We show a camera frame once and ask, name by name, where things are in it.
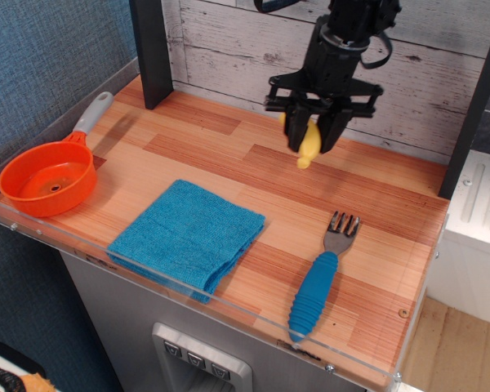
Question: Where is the yellow toy banana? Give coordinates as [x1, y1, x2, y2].
[296, 118, 322, 170]

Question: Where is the silver dispenser panel with buttons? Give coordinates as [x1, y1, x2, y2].
[152, 323, 253, 391]

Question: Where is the dark grey left post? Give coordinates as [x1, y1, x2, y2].
[129, 0, 174, 109]

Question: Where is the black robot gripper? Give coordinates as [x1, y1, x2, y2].
[265, 16, 385, 154]

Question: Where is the orange pot with grey handle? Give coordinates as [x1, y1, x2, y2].
[0, 91, 114, 217]

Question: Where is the black mesh item bottom left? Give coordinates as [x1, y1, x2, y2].
[0, 368, 26, 392]

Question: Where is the clear acrylic table guard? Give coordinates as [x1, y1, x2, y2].
[0, 79, 448, 391]

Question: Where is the orange cloth item bottom left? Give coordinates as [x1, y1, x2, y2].
[20, 373, 58, 392]

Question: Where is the dark grey post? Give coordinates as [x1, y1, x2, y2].
[129, 0, 174, 109]
[438, 47, 490, 200]

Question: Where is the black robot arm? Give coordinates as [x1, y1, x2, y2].
[265, 1, 401, 154]

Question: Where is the dark grey right post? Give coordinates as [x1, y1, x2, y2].
[438, 47, 490, 200]

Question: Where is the fork with blue handle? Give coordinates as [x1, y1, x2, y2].
[288, 211, 361, 344]

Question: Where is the folded blue cloth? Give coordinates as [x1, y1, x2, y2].
[108, 180, 265, 304]

